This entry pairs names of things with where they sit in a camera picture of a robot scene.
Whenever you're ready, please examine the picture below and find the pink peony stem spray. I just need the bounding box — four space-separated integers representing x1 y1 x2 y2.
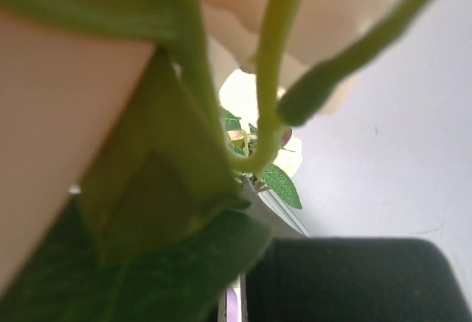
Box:
1 0 398 289

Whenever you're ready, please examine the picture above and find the green leafy stem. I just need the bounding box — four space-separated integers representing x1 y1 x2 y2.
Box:
1 0 430 321

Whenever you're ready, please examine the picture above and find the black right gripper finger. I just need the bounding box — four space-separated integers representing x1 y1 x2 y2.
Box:
246 238 471 321

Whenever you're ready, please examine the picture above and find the cream rose stem spray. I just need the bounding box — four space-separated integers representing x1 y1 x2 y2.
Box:
217 67 304 211

